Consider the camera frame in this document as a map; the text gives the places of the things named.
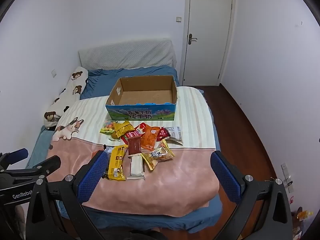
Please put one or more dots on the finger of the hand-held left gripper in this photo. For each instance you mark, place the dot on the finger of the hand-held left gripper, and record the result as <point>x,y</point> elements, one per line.
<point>47,163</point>
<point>17,153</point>

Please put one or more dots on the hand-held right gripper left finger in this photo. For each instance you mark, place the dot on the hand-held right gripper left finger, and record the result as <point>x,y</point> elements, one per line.
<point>92,175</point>

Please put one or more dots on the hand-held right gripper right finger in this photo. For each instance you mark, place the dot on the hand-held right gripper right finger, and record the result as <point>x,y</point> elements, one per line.
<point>225,175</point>

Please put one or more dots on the green colourful candy bag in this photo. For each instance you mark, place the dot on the green colourful candy bag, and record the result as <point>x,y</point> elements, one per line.
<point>108,127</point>

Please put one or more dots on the grey barcode snack packet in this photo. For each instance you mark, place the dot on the grey barcode snack packet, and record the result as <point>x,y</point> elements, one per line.
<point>175,133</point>

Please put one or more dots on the printed cardboard box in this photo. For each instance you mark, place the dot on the printed cardboard box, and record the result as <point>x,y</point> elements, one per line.
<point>147,93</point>

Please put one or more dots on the yellow and black snack packet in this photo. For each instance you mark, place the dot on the yellow and black snack packet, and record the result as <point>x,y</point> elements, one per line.
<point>117,163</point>

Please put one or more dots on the small blue white packet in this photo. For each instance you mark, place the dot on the small blue white packet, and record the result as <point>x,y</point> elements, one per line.
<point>108,149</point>

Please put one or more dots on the brown green kiwi fruit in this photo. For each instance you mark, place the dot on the brown green kiwi fruit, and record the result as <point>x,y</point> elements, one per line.
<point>114,136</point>

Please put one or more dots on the dark brown snack packet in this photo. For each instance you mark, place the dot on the dark brown snack packet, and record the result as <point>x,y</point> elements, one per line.
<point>135,147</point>

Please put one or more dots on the yellow foil snack packet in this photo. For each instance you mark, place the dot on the yellow foil snack packet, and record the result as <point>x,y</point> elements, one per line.
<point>123,128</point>

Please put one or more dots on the striped pink cat blanket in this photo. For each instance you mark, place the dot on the striped pink cat blanket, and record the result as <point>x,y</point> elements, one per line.
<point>162,192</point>

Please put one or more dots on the orange snack packet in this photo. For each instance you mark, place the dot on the orange snack packet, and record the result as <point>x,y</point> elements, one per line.
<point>149,138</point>

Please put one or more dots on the clear yellow pastry packet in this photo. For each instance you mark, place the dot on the clear yellow pastry packet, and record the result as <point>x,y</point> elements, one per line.
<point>157,156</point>

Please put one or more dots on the red and white snack packet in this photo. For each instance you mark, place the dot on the red and white snack packet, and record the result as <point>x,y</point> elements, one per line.
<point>142,128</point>

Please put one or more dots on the small red snack packet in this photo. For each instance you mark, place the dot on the small red snack packet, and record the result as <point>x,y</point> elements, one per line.
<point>163,133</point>

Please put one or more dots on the white bear print pillow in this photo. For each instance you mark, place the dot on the white bear print pillow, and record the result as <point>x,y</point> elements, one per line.
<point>72,90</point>

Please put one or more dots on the orange plastic bag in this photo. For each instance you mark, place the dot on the orange plastic bag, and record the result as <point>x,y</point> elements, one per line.
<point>303,214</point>

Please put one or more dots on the blue pillow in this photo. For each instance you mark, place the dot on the blue pillow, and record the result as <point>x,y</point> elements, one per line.
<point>100,82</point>

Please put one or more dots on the grey headboard cushion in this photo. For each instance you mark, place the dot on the grey headboard cushion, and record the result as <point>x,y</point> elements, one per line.
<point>125,53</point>

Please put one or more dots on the white door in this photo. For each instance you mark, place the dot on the white door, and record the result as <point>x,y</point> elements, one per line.
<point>207,35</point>

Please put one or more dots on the white wall power strip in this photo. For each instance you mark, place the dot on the white wall power strip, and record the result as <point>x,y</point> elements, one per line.
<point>287,177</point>

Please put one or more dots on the white wall socket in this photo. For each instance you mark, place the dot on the white wall socket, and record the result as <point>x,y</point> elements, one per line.
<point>53,73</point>

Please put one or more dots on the white light switch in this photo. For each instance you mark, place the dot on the white light switch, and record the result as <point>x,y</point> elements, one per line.
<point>178,19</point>

